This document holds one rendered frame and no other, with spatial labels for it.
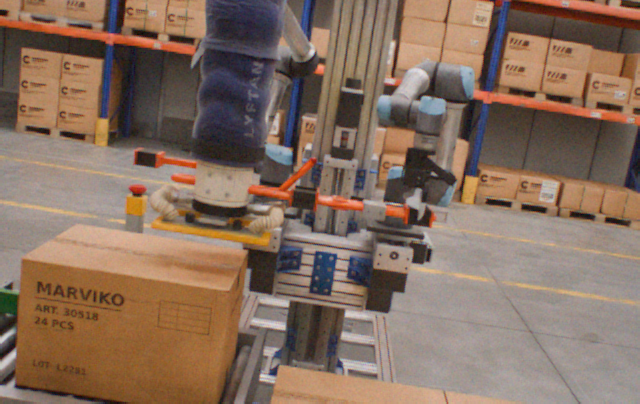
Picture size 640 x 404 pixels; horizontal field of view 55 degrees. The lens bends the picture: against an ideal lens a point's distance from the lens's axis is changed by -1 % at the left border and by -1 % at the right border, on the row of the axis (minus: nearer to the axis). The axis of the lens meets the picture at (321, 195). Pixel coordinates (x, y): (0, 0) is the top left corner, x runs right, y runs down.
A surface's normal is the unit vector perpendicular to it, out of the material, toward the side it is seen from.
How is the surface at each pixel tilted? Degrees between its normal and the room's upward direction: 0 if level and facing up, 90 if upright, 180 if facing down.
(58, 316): 90
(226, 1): 80
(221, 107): 73
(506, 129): 90
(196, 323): 90
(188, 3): 94
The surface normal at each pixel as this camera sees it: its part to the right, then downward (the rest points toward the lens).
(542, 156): -0.05, 0.19
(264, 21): 0.58, 0.34
